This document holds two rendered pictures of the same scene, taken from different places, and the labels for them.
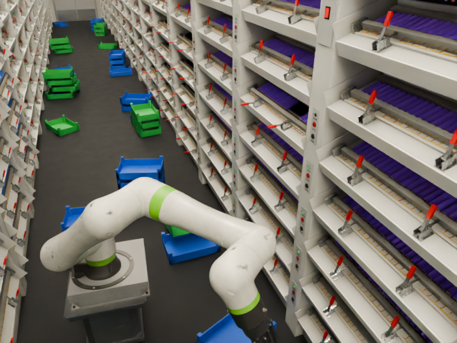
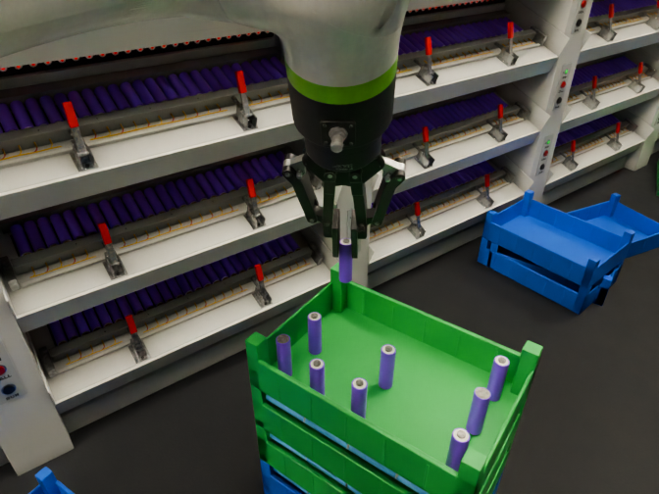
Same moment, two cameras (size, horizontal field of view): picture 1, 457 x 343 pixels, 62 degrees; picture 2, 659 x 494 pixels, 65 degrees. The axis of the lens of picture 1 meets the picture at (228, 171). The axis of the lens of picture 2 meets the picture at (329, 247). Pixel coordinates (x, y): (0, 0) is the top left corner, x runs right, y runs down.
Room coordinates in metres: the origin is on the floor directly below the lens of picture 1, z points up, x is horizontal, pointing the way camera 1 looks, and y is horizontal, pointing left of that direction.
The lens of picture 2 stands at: (0.82, 0.38, 0.84)
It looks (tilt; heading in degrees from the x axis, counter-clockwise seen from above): 34 degrees down; 255
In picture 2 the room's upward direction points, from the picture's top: straight up
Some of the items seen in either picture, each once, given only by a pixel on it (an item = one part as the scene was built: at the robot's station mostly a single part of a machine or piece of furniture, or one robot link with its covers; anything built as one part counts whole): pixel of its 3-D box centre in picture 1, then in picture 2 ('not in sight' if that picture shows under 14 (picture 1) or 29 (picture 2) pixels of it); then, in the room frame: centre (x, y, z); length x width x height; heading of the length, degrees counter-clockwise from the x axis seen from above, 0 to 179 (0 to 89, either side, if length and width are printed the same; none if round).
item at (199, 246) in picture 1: (190, 241); not in sight; (1.73, 0.22, 0.04); 0.30 x 0.20 x 0.08; 111
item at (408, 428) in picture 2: not in sight; (390, 366); (0.62, -0.03, 0.36); 0.30 x 0.20 x 0.08; 129
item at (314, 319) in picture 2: not in sight; (315, 332); (0.70, -0.12, 0.36); 0.02 x 0.02 x 0.06
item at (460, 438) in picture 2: not in sight; (457, 453); (0.60, 0.10, 0.36); 0.02 x 0.02 x 0.06
